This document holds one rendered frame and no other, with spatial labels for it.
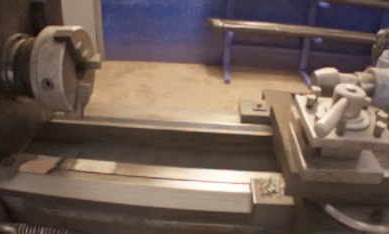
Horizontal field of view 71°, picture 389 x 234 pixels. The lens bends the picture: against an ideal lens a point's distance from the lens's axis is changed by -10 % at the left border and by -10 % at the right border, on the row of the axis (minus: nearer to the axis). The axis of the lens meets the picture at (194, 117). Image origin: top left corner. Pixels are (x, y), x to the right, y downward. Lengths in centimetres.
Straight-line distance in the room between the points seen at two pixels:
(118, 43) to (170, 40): 70
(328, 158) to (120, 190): 52
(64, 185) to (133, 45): 334
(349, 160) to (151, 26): 353
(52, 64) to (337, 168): 70
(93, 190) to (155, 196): 17
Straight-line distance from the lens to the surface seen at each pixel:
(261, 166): 111
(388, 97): 94
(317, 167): 59
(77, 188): 86
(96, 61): 94
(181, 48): 397
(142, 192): 81
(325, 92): 87
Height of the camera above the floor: 141
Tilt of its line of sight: 31 degrees down
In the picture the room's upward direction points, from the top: 2 degrees clockwise
